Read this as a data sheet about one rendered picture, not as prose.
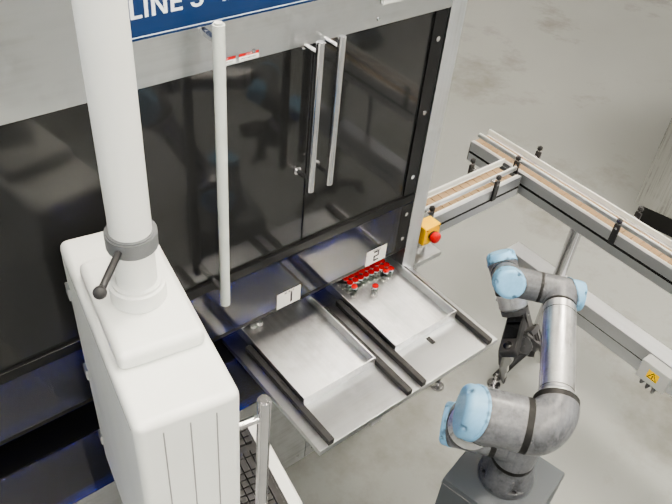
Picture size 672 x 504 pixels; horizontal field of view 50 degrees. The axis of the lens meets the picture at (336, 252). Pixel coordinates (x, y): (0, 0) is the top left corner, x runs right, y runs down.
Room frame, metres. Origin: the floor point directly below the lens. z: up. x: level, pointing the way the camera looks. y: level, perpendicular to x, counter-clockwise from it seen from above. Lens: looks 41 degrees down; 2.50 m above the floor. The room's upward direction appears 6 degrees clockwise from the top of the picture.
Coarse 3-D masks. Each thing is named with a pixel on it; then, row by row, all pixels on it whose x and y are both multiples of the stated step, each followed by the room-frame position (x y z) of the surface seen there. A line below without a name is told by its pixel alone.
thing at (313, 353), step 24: (288, 312) 1.57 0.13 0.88; (312, 312) 1.58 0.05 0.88; (264, 336) 1.46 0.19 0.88; (288, 336) 1.47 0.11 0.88; (312, 336) 1.48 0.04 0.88; (336, 336) 1.49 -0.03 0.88; (288, 360) 1.38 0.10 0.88; (312, 360) 1.39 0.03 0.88; (336, 360) 1.40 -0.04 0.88; (360, 360) 1.41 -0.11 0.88; (288, 384) 1.28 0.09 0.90; (312, 384) 1.30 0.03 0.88; (336, 384) 1.30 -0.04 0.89
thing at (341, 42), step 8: (328, 40) 1.54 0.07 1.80; (344, 40) 1.50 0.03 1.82; (336, 48) 1.52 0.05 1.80; (344, 48) 1.51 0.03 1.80; (336, 56) 1.51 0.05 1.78; (344, 56) 1.51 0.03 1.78; (336, 64) 1.51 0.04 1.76; (336, 72) 1.50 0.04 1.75; (336, 80) 1.50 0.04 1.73; (336, 88) 1.50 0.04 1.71; (336, 96) 1.50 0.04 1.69; (336, 104) 1.50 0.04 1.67; (336, 112) 1.50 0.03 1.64; (336, 120) 1.50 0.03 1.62; (336, 128) 1.51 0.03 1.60; (336, 136) 1.51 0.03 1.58; (328, 144) 1.51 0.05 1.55; (328, 152) 1.51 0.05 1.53; (328, 160) 1.50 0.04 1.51; (320, 168) 1.53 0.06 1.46; (328, 168) 1.50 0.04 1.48; (328, 176) 1.50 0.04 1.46; (328, 184) 1.50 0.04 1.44
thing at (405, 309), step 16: (400, 272) 1.81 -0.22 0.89; (336, 288) 1.71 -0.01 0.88; (368, 288) 1.72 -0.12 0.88; (384, 288) 1.73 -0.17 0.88; (400, 288) 1.74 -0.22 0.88; (416, 288) 1.75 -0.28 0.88; (352, 304) 1.61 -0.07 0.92; (368, 304) 1.65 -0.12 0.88; (384, 304) 1.66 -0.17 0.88; (400, 304) 1.66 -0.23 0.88; (416, 304) 1.67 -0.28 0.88; (432, 304) 1.68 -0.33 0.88; (448, 304) 1.65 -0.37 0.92; (368, 320) 1.55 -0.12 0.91; (384, 320) 1.58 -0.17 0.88; (400, 320) 1.59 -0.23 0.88; (416, 320) 1.60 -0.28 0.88; (432, 320) 1.61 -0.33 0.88; (448, 320) 1.61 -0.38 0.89; (384, 336) 1.49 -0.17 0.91; (400, 336) 1.52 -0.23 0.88; (416, 336) 1.51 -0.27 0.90
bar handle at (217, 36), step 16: (208, 32) 1.31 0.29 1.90; (224, 32) 1.28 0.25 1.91; (224, 48) 1.28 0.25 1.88; (224, 64) 1.28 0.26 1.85; (224, 80) 1.28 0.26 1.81; (224, 96) 1.28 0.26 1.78; (224, 112) 1.28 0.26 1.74; (224, 128) 1.28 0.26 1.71; (224, 144) 1.28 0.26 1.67; (224, 160) 1.28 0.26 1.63; (224, 176) 1.28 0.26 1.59; (224, 192) 1.28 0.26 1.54; (224, 208) 1.28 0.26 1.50; (224, 224) 1.28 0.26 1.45; (224, 240) 1.28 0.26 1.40; (224, 256) 1.28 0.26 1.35; (224, 272) 1.28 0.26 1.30; (224, 288) 1.28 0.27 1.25; (224, 304) 1.28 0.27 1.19
